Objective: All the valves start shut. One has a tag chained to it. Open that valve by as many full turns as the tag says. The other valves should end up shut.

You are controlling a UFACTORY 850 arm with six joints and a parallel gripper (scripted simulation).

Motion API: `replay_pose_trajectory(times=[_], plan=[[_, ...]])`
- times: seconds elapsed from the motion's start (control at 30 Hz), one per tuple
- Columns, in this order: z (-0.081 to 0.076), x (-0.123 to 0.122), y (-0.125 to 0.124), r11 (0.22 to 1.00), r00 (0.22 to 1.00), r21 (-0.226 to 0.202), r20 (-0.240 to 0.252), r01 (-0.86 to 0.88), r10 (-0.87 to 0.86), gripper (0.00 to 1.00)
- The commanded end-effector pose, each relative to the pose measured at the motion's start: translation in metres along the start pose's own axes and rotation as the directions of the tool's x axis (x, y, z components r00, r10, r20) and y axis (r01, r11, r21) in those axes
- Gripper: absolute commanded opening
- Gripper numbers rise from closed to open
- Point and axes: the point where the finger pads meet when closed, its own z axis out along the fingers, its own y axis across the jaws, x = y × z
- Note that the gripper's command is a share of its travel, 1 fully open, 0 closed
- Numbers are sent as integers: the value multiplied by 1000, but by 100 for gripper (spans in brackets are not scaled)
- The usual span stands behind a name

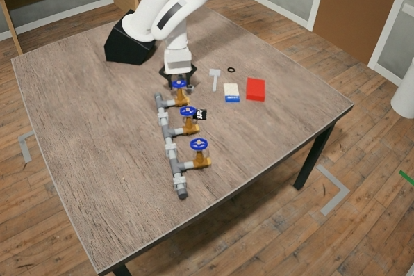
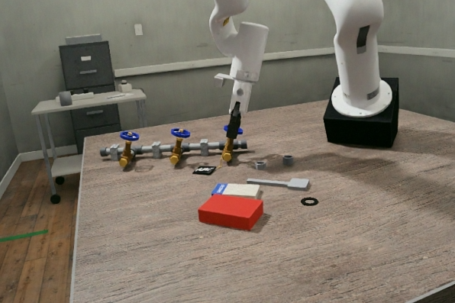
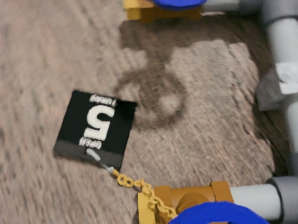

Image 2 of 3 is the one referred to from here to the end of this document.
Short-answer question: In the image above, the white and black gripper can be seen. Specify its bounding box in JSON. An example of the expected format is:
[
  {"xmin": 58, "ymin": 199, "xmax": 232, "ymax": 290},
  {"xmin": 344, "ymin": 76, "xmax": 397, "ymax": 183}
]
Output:
[{"xmin": 226, "ymin": 79, "xmax": 256, "ymax": 140}]

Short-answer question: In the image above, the red block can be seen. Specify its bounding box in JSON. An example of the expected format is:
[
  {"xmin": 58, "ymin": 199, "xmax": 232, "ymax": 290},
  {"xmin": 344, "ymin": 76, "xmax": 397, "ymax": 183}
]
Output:
[{"xmin": 198, "ymin": 194, "xmax": 263, "ymax": 230}]

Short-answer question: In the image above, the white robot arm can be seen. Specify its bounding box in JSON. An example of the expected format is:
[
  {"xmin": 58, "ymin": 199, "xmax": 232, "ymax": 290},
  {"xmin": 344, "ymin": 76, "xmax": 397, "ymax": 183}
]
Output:
[{"xmin": 209, "ymin": 0, "xmax": 392, "ymax": 118}]

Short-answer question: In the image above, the black tag with gold chain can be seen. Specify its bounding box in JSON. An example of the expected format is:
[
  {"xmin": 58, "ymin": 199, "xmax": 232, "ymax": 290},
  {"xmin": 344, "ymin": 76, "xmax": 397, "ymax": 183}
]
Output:
[{"xmin": 192, "ymin": 151, "xmax": 225, "ymax": 174}]

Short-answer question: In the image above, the black rubber ring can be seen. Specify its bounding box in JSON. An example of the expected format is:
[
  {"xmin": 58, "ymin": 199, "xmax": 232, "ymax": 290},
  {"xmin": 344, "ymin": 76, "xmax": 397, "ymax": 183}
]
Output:
[{"xmin": 301, "ymin": 197, "xmax": 318, "ymax": 206}]

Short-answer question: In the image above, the grey and white pipe manifold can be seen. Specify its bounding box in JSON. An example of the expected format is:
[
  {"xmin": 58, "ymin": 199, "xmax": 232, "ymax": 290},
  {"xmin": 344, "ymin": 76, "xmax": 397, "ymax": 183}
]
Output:
[{"xmin": 100, "ymin": 128, "xmax": 247, "ymax": 167}]

